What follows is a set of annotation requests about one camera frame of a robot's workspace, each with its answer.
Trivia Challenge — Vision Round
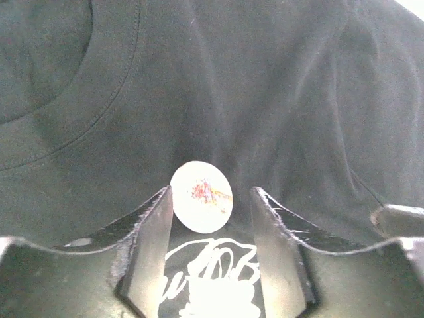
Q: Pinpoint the round pale brooch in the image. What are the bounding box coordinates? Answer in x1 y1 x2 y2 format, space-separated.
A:
170 161 233 234

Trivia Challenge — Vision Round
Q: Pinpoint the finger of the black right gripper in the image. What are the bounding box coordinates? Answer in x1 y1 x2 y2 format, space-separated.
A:
370 204 423 239

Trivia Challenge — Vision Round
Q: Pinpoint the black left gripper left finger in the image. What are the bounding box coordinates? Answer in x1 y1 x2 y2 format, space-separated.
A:
1 187 173 317

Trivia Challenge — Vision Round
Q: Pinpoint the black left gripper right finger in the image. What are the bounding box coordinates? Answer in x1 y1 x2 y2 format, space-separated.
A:
250 187 423 317

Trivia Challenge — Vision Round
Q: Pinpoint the black floral print t-shirt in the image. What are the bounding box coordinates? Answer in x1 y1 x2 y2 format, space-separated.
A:
1 1 423 317

